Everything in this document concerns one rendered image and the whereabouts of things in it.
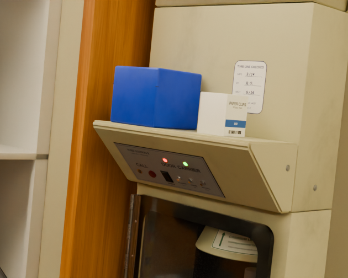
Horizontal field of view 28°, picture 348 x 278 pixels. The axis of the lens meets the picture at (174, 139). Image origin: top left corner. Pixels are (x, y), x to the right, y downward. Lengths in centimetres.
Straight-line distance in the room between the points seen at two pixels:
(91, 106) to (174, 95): 19
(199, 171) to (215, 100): 11
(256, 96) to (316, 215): 20
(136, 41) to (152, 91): 23
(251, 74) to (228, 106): 10
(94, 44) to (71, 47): 89
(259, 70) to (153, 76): 16
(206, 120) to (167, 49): 22
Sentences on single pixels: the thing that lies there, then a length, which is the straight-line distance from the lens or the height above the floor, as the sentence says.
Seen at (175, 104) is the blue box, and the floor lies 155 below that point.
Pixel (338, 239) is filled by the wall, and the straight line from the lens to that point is 147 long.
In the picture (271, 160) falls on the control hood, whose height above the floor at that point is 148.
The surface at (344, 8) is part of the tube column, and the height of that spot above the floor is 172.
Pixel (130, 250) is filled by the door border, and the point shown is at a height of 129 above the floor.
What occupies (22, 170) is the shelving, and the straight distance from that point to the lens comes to 223.
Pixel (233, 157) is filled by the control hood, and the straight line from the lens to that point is 94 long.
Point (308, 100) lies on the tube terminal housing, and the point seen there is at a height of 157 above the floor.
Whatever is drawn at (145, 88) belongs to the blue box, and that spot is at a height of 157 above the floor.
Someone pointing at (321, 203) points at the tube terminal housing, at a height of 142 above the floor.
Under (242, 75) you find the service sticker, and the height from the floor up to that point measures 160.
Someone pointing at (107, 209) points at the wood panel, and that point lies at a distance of 124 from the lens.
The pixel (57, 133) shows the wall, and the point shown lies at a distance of 210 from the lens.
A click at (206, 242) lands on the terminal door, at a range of 108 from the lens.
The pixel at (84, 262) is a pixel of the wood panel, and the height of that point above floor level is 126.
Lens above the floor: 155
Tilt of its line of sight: 3 degrees down
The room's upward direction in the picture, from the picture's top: 6 degrees clockwise
